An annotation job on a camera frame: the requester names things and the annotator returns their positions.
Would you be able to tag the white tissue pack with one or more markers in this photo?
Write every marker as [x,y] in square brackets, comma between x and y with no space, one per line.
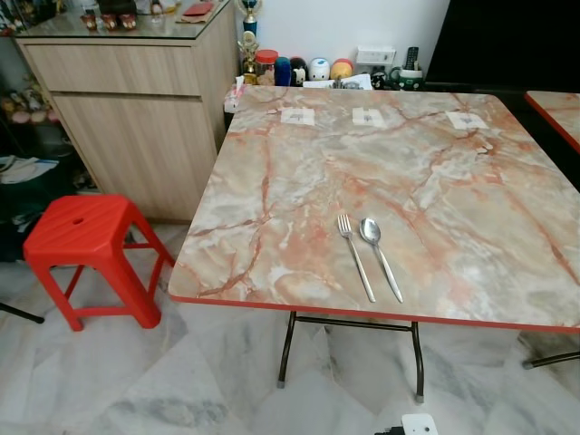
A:
[234,95]

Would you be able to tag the silver metal fork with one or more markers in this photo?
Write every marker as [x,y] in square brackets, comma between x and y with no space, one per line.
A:
[355,258]

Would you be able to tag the dark figurine statue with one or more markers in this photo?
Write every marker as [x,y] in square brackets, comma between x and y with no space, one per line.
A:
[116,14]

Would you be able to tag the marble pattern folding table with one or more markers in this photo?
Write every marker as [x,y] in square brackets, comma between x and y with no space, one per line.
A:
[435,199]

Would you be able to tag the orange yellow round toy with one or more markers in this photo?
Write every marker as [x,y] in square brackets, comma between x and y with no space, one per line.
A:
[342,69]

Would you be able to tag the light wooden cabinet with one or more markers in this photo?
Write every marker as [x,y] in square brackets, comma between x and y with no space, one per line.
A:
[136,136]

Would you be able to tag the dark shelf with toys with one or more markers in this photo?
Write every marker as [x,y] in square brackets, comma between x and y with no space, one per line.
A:
[27,104]

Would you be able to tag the white cloth bundle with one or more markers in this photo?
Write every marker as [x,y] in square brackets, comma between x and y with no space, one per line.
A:
[27,169]

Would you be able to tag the silver metal spoon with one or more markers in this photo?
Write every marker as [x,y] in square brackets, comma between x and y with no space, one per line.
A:
[371,231]

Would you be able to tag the white wall socket box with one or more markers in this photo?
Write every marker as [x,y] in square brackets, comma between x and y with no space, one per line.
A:
[376,55]

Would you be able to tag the jar with red lid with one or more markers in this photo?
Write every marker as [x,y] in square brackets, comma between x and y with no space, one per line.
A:
[265,68]

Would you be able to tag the red packet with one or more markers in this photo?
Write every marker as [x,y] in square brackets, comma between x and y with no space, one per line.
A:
[198,10]

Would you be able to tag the dark green mug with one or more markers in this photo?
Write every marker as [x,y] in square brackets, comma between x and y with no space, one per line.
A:
[408,79]

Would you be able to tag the blue container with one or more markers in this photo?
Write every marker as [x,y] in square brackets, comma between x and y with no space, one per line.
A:
[283,72]

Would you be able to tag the red plastic stool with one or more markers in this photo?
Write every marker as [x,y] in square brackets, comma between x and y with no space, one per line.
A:
[86,227]

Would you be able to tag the marble table with red edge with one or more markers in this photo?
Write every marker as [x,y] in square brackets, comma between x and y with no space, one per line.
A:
[560,113]

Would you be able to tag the white paper sheets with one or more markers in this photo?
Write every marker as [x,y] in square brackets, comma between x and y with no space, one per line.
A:
[340,82]

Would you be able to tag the gold and blue trophy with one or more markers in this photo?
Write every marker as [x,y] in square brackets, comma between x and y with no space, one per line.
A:
[249,45]

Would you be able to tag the black round container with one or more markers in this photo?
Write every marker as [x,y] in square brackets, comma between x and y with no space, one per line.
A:
[298,71]

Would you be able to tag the black television screen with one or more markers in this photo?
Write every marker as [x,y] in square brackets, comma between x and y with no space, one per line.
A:
[507,41]

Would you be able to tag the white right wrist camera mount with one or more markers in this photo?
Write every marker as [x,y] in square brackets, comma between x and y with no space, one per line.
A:
[420,425]

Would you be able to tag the black stand leg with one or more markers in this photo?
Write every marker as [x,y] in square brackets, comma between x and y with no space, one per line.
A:
[20,314]

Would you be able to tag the white paper card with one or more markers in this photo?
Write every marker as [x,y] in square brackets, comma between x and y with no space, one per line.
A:
[297,116]
[368,118]
[465,120]

